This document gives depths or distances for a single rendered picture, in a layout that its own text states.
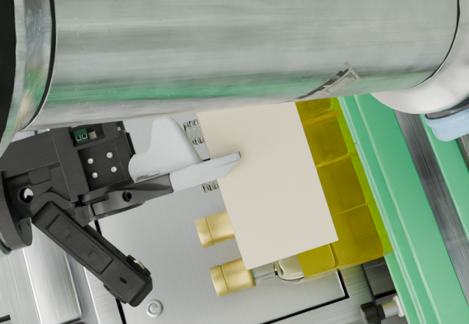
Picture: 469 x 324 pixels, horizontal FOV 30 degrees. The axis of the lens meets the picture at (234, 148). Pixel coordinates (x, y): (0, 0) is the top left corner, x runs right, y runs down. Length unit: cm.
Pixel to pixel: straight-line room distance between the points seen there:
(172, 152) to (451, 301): 33
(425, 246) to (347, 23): 49
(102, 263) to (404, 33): 38
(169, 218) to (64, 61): 83
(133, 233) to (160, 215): 4
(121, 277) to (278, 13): 40
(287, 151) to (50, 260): 55
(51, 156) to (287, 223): 20
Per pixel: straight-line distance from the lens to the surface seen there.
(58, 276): 116
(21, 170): 73
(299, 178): 68
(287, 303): 112
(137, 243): 114
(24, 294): 119
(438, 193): 89
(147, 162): 69
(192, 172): 67
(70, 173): 71
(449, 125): 53
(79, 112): 34
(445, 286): 87
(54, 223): 73
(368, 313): 104
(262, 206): 68
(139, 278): 73
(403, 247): 94
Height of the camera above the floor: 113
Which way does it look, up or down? 2 degrees down
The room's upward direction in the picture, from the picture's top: 108 degrees counter-clockwise
